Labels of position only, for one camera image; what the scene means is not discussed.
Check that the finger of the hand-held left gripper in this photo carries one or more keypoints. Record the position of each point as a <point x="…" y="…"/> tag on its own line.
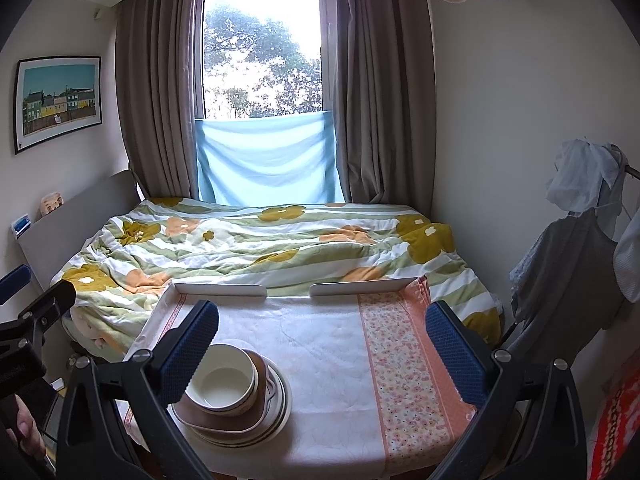
<point x="45" y="302"/>
<point x="15" y="282"/>

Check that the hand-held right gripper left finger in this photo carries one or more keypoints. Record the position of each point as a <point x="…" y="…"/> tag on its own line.
<point x="192" y="350"/>

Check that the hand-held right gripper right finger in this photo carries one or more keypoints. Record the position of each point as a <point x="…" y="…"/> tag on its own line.
<point x="455" y="355"/>

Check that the tall white bowl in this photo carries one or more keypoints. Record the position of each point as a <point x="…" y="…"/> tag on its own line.
<point x="220" y="411"/>

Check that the pink bear-shaped plate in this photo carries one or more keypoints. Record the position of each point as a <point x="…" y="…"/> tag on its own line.
<point x="263" y="375"/>

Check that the yellow cartoon print plate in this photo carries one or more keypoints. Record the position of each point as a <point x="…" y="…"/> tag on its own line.
<point x="287" y="400"/>

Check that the person's left hand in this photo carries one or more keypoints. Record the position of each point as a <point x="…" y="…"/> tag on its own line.
<point x="29" y="425"/>

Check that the pink floral table cloth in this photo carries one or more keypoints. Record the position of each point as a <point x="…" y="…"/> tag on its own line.
<point x="415" y="360"/>

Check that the small blue box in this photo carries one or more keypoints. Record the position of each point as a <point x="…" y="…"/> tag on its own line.
<point x="21" y="226"/>

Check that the grey headboard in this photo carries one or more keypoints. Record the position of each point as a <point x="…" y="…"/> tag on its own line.
<point x="75" y="230"/>

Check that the white table cloth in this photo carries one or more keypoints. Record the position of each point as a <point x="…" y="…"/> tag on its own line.
<point x="320" y="360"/>

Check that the grey hanging garment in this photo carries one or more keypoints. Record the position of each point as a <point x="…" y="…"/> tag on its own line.
<point x="565" y="285"/>

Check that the floral striped blanket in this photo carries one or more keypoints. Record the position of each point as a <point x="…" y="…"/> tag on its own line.
<point x="280" y="250"/>

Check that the red patterned cloth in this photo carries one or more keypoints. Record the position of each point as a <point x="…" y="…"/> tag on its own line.
<point x="617" y="425"/>

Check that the framed picture of houses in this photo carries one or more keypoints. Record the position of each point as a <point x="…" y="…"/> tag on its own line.
<point x="57" y="105"/>

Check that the white mesh garment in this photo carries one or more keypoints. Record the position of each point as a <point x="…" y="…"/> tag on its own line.
<point x="629" y="265"/>

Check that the light blue cloth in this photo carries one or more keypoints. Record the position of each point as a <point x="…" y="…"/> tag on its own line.
<point x="267" y="160"/>

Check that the white hanging garment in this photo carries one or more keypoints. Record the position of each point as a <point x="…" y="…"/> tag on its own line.
<point x="582" y="180"/>

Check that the brown curtain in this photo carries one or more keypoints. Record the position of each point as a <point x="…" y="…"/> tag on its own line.
<point x="385" y="90"/>
<point x="160" y="90"/>

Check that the window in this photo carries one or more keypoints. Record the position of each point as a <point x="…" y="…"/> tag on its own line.
<point x="260" y="50"/>

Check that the white table rail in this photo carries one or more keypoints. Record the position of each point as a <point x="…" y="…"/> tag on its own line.
<point x="220" y="291"/>

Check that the white wall fixture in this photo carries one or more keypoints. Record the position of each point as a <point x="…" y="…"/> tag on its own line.
<point x="99" y="14"/>

